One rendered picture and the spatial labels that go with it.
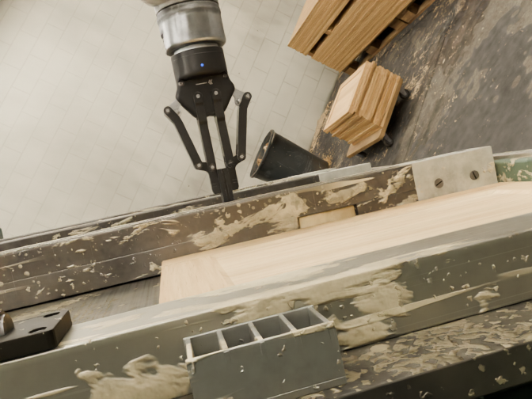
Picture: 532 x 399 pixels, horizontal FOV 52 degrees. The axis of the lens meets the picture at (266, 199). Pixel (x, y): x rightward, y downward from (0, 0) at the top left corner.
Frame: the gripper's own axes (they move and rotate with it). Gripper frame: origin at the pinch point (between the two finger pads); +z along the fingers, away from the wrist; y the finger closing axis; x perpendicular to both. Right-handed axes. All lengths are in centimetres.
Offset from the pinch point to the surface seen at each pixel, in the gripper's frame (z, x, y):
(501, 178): 6.0, 7.9, -38.0
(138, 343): 5, 50, 11
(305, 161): 0, -420, -124
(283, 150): -14, -419, -105
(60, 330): 4, 48, 15
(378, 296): 6, 50, -2
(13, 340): 3, 50, 17
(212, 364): 6, 54, 8
